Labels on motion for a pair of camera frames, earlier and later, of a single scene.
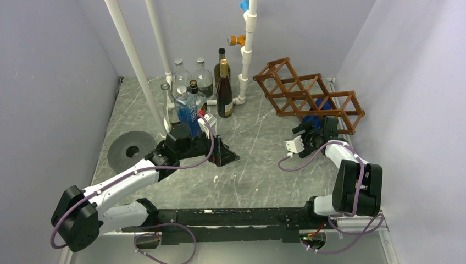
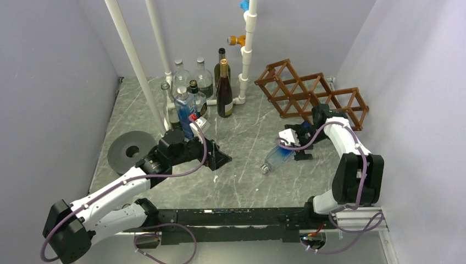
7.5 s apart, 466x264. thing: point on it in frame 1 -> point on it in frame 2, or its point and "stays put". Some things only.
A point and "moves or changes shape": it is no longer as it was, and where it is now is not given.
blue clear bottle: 316,119 moves or changes shape
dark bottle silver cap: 222,55 stays put
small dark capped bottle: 198,99 stays put
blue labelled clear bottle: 187,113 stays put
